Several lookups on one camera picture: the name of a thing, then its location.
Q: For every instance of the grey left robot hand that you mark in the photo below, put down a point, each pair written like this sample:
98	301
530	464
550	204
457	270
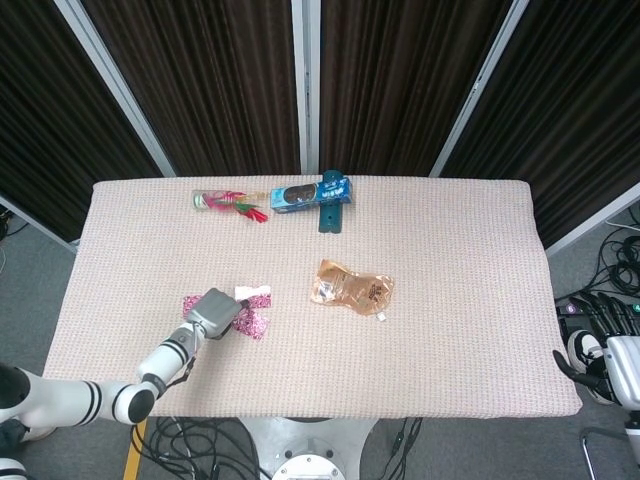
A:
212	312

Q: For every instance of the black grey right robot hand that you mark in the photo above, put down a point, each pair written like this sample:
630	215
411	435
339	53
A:
625	365

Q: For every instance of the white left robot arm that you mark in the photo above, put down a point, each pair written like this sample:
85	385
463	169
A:
65	395

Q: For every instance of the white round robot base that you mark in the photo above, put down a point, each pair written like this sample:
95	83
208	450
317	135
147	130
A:
305	450

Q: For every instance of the white black sneaker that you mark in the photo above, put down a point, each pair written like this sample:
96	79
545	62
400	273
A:
582	345

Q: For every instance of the black power strip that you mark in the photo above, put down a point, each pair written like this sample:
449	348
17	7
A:
570	308

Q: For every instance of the clear plastic tube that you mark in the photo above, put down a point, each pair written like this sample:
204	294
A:
207	200

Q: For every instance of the brown spout pouch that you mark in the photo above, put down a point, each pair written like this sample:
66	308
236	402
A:
350	290

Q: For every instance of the beige waffle tablecloth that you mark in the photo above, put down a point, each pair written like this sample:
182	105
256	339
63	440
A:
350	360

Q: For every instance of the blue cookie box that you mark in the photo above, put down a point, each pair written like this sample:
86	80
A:
310	195

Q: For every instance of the yellow floor tape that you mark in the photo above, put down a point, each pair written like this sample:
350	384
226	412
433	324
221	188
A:
135	450

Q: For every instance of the dark folding screen panel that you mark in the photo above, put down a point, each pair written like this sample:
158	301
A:
575	125
50	100
210	75
400	75

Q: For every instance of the chrome tube frame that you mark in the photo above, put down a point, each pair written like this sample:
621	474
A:
587	445

